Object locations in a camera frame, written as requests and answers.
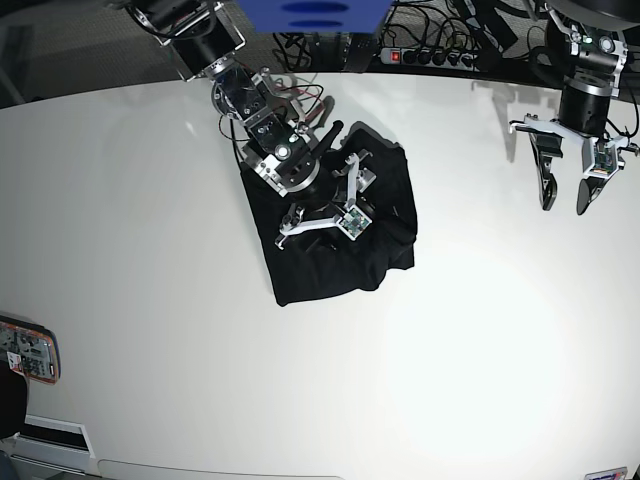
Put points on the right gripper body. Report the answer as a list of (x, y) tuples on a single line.
[(349, 185)]

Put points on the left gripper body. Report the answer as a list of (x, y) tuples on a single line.
[(581, 119)]

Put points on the black T-shirt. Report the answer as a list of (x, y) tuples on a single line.
[(326, 263)]

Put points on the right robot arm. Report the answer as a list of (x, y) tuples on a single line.
[(280, 149)]

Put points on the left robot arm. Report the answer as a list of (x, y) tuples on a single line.
[(584, 56)]

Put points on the white power strip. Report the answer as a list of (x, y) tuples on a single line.
[(452, 59)]

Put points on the black power adapter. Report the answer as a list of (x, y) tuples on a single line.
[(361, 49)]

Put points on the blue plastic crate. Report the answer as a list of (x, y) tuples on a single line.
[(315, 16)]

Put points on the small card at edge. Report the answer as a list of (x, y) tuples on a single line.
[(619, 473)]

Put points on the orange clear parts box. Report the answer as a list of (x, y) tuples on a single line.
[(30, 350)]

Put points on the black chair back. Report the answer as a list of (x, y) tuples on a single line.
[(13, 401)]

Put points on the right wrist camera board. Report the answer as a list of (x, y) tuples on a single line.
[(354, 222)]

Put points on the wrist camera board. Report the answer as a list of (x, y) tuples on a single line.
[(354, 222), (605, 160)]

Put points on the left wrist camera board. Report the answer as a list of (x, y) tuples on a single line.
[(605, 160)]

